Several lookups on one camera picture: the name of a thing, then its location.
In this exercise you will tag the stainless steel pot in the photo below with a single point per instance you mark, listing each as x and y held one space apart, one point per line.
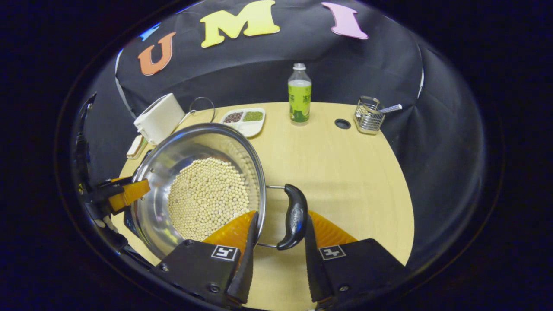
181 142

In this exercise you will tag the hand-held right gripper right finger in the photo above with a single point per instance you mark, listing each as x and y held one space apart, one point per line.
313 268

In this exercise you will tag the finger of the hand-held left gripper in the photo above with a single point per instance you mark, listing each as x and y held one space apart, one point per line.
129 194
123 185

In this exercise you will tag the green mung beans portion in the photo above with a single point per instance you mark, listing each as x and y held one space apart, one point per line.
253 116

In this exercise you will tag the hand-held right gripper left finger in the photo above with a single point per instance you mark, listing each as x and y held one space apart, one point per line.
248 268

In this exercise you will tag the green label bottle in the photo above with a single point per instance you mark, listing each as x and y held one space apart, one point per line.
299 99

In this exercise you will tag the white divided tray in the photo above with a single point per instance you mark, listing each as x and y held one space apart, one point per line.
250 128

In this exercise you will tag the white box appliance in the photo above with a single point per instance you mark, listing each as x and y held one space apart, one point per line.
160 119

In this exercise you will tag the pile of soybeans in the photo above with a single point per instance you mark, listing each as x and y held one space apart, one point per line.
207 194

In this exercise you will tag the red beans portion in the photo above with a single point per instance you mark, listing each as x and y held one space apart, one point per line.
233 117

